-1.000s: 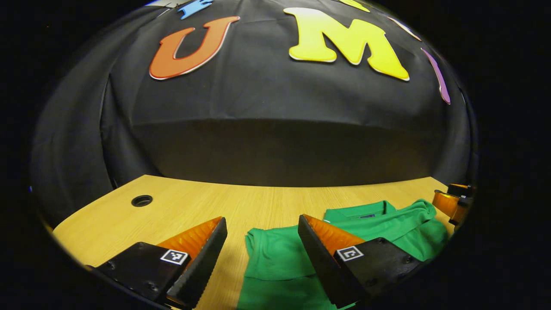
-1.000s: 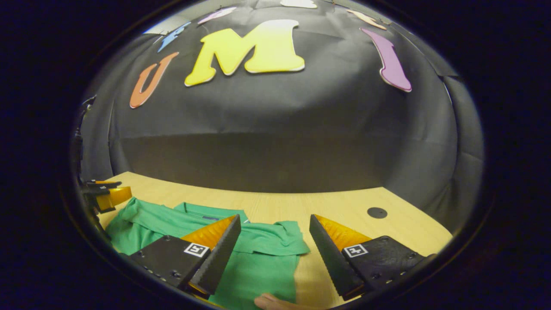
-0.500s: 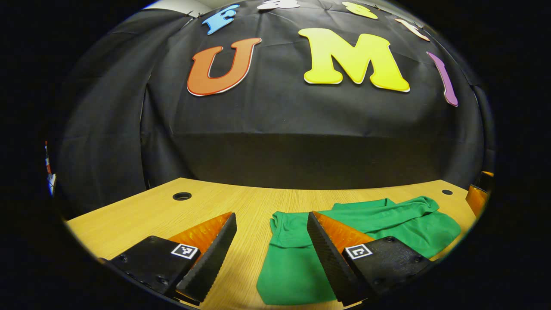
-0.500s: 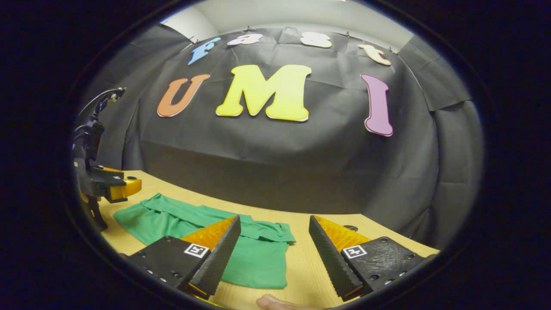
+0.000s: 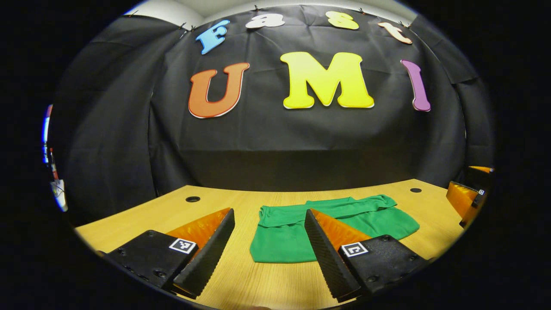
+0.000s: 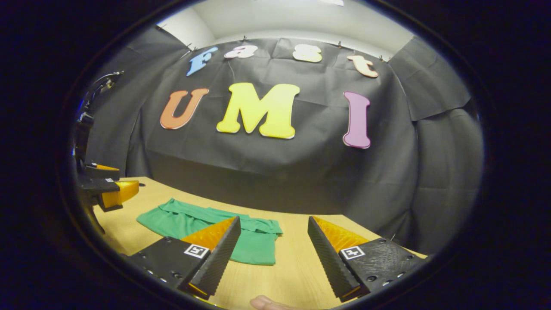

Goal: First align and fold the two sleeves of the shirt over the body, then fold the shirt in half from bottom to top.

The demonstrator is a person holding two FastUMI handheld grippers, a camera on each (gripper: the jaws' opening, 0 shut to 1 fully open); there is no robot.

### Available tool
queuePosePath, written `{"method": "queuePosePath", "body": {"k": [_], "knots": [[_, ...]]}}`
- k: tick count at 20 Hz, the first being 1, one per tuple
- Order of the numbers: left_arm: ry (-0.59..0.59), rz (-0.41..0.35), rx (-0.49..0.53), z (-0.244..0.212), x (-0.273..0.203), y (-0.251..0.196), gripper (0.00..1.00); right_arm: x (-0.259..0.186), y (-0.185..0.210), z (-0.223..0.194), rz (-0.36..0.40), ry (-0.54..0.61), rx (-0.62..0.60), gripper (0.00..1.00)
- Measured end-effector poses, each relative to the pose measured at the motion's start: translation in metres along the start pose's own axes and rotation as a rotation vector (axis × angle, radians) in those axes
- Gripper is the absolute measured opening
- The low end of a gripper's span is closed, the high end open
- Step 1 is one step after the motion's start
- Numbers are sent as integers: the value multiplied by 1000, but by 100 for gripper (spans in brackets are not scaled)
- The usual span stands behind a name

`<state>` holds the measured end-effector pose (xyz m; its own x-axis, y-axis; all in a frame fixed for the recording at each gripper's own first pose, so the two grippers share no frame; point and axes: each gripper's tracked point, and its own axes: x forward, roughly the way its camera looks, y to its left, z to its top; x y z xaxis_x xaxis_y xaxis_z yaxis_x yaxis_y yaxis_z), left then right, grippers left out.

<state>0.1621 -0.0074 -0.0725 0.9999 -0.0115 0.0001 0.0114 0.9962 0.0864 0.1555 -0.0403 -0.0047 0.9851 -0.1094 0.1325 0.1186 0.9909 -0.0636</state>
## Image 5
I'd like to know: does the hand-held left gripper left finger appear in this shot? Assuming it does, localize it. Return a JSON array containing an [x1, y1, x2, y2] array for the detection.
[[98, 208, 236, 300]]

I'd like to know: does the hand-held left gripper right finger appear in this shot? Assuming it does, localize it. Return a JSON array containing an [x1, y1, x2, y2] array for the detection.
[[304, 208, 431, 303]]

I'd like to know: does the green T-shirt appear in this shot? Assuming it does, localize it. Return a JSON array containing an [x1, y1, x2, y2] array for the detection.
[[250, 194, 420, 264]]

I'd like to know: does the black backdrop cloth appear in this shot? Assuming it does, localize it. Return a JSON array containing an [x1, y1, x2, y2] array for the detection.
[[52, 4, 495, 224]]

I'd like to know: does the white side table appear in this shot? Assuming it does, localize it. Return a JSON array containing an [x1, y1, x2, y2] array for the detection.
[[50, 179, 68, 212]]

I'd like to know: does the computer monitor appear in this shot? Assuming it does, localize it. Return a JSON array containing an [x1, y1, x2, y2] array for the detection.
[[42, 105, 53, 164]]

